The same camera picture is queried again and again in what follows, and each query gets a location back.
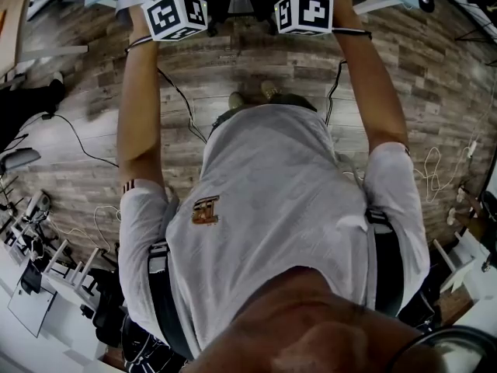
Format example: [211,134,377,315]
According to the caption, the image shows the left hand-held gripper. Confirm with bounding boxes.
[115,0,209,42]

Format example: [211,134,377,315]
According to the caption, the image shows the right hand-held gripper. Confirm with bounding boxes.
[273,0,361,37]

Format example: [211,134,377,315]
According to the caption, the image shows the person's left forearm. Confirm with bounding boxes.
[116,4,166,188]

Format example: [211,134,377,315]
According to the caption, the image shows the person's right forearm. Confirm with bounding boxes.
[332,0,411,157]

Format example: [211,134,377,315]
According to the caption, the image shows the black wrist band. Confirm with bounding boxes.
[332,27,373,40]
[123,35,153,56]

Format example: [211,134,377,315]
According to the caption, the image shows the person's right olive shoe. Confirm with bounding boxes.
[259,79,282,101]

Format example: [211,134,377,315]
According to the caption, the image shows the person's olive shoe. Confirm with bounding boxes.
[259,79,282,101]
[228,90,246,111]

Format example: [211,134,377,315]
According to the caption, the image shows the grey trousers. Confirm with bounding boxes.
[211,93,318,131]

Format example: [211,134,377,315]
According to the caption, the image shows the person's left olive shoe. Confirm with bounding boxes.
[228,90,246,111]

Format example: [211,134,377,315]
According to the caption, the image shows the wooden top table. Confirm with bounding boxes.
[0,0,89,87]

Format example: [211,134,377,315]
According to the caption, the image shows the white short-sleeved shirt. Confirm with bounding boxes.
[117,103,431,359]

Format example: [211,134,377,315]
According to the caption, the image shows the cluster of white stools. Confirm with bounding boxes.
[0,190,104,301]

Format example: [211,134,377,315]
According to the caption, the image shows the black swivel chair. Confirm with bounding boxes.
[92,268,127,347]

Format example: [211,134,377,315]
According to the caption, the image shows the person's face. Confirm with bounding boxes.
[182,265,447,373]

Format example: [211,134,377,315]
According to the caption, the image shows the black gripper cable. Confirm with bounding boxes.
[156,67,209,145]
[324,58,349,127]

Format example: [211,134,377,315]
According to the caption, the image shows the black wheeled metal frame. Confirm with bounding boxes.
[415,0,497,44]

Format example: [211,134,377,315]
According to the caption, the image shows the black floor cable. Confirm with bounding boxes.
[23,113,120,169]

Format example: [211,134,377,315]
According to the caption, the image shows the white floor cable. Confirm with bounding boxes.
[412,145,469,206]

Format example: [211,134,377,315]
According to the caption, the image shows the black harness strap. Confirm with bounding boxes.
[146,239,195,361]
[364,207,405,318]

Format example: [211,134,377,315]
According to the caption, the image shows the white open-frame side table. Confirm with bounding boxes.
[431,229,492,293]

